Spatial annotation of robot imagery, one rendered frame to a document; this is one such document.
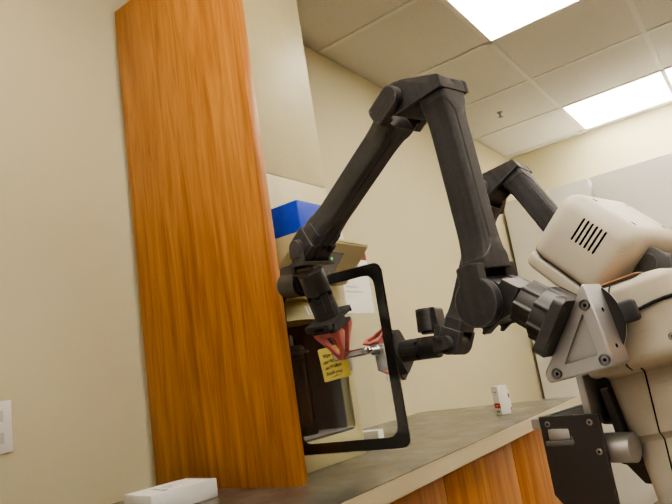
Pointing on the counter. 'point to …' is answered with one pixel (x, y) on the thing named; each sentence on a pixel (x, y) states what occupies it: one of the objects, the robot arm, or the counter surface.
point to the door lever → (363, 351)
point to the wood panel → (206, 249)
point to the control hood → (353, 251)
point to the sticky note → (333, 366)
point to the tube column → (283, 91)
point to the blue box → (291, 217)
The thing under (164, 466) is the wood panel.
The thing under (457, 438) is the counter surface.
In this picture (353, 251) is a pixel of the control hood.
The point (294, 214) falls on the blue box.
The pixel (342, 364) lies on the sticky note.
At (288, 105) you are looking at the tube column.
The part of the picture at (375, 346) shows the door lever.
